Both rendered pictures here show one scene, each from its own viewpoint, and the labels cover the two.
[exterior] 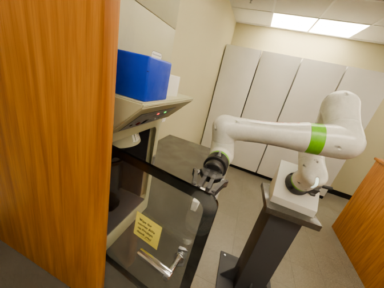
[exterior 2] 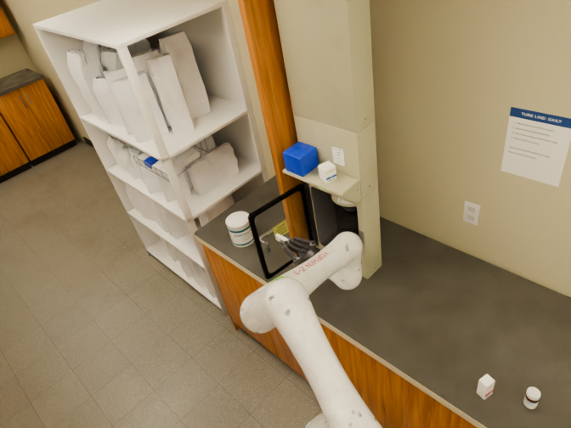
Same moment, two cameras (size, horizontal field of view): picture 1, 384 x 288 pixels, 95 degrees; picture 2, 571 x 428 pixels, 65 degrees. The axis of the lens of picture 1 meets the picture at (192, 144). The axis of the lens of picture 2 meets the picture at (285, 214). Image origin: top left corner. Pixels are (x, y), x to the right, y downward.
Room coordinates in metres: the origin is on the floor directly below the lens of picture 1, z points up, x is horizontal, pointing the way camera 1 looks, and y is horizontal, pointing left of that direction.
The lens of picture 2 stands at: (1.29, -1.15, 2.53)
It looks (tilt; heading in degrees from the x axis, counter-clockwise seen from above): 38 degrees down; 127
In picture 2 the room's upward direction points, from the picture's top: 12 degrees counter-clockwise
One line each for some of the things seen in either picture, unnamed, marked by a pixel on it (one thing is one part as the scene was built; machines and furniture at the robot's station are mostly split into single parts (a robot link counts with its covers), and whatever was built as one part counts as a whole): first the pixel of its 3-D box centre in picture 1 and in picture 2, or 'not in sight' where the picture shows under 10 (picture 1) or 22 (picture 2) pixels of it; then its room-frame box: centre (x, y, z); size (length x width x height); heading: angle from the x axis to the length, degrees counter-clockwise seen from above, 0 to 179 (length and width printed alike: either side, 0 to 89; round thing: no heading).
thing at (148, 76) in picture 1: (140, 76); (301, 159); (0.43, 0.15, 1.55); 0.10 x 0.10 x 0.09; 75
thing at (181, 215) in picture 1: (143, 234); (283, 233); (0.33, 0.07, 1.19); 0.30 x 0.01 x 0.40; 67
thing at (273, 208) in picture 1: (286, 203); not in sight; (1.04, -0.73, 0.92); 0.32 x 0.32 x 0.04; 78
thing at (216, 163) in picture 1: (211, 173); (309, 254); (0.56, -0.09, 1.28); 0.09 x 0.08 x 0.07; 165
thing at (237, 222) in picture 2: not in sight; (240, 229); (-0.04, 0.17, 1.01); 0.13 x 0.13 x 0.15
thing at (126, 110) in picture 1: (155, 111); (320, 184); (0.52, 0.13, 1.46); 0.32 x 0.12 x 0.10; 165
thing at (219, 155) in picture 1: (216, 164); not in sight; (0.63, -0.11, 1.28); 0.09 x 0.06 x 0.12; 75
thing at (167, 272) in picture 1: (159, 258); not in sight; (0.27, 0.01, 1.20); 0.10 x 0.05 x 0.03; 67
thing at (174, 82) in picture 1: (167, 84); (327, 171); (0.57, 0.12, 1.54); 0.05 x 0.05 x 0.06; 59
